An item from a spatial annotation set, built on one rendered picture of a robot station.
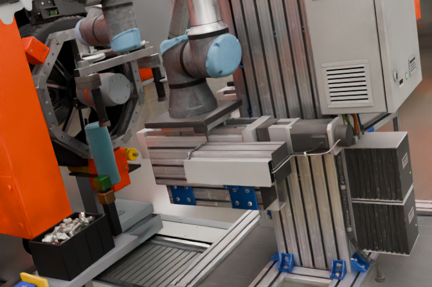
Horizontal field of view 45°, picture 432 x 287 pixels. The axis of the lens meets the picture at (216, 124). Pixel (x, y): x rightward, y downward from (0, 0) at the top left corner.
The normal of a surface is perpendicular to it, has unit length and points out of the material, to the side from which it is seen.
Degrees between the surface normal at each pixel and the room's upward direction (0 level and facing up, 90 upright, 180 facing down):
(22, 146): 90
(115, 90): 90
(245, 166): 90
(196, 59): 90
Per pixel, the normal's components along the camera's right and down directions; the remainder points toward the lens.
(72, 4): 0.64, -0.07
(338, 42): -0.52, 0.32
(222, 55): 0.70, 0.18
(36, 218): 0.79, 0.00
